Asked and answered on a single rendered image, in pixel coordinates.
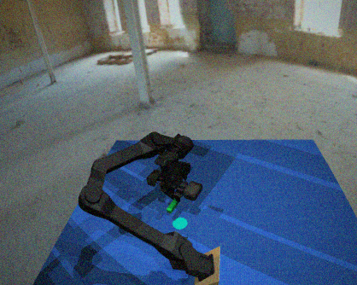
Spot cyan circle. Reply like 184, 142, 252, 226
173, 218, 187, 230

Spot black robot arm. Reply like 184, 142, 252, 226
79, 131, 215, 282

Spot green rectangular post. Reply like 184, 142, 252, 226
167, 199, 179, 213

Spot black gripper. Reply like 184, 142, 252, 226
147, 166, 202, 202

